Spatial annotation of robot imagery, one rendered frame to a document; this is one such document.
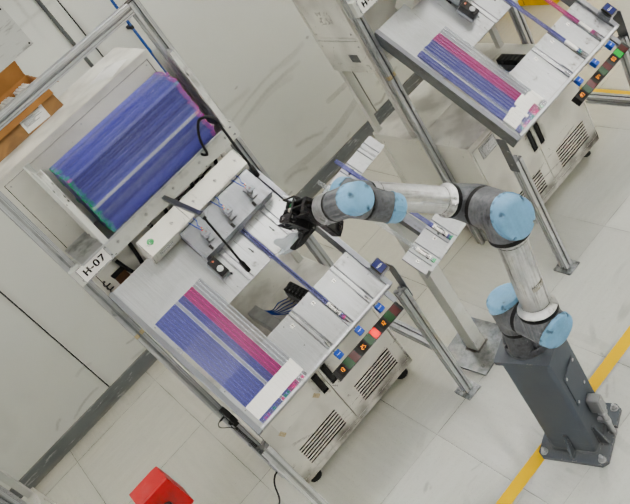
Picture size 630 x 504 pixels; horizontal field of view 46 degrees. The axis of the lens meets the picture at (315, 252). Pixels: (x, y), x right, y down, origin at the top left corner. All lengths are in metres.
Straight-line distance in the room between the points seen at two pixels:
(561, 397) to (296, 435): 1.08
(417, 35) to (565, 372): 1.44
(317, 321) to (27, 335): 2.05
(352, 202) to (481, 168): 1.73
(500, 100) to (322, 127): 1.94
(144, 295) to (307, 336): 0.59
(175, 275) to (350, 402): 0.96
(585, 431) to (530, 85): 1.33
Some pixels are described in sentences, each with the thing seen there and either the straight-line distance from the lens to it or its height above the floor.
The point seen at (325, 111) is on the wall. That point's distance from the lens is 4.77.
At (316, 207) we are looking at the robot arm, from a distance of 1.74.
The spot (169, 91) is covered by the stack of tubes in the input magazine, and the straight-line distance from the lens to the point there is 2.61.
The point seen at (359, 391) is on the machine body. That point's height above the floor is 0.18.
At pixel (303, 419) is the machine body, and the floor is 0.32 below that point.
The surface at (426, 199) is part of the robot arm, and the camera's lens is 1.97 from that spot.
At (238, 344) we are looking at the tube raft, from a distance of 2.60.
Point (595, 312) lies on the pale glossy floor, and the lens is 3.24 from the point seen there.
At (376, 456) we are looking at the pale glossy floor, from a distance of 3.22.
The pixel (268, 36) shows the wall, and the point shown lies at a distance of 4.53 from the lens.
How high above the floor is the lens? 2.39
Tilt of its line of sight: 33 degrees down
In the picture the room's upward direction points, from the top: 37 degrees counter-clockwise
